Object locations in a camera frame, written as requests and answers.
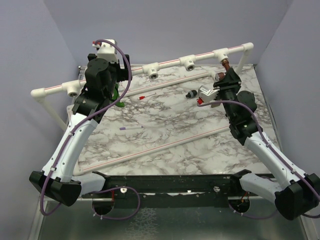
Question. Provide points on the grey metal bracket piece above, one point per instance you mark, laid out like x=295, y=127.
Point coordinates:
x=215, y=105

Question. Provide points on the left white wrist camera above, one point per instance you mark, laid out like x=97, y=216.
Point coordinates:
x=106, y=51

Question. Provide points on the purple capped white marker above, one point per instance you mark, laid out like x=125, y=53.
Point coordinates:
x=130, y=127

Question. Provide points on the red capped white marker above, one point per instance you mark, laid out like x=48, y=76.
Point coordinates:
x=146, y=96

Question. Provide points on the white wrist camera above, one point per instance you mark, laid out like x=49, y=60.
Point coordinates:
x=206, y=95
x=106, y=51

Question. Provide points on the small black round fitting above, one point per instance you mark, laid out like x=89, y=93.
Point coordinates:
x=191, y=94

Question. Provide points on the white PVC pipe frame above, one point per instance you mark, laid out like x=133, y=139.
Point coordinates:
x=150, y=70

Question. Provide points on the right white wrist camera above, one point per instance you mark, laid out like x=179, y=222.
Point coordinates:
x=206, y=95

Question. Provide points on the brown plastic faucet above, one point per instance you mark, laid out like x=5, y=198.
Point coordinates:
x=225, y=68

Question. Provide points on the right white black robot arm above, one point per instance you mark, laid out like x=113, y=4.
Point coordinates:
x=294, y=192

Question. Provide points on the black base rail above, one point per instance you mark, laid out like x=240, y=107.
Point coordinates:
x=168, y=191

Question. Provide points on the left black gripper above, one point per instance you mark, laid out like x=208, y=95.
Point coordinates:
x=125, y=73

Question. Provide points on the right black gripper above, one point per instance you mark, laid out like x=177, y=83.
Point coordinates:
x=229, y=81

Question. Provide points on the green plastic faucet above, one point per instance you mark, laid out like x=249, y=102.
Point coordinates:
x=116, y=96

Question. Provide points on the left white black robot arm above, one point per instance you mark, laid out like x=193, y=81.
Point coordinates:
x=99, y=93

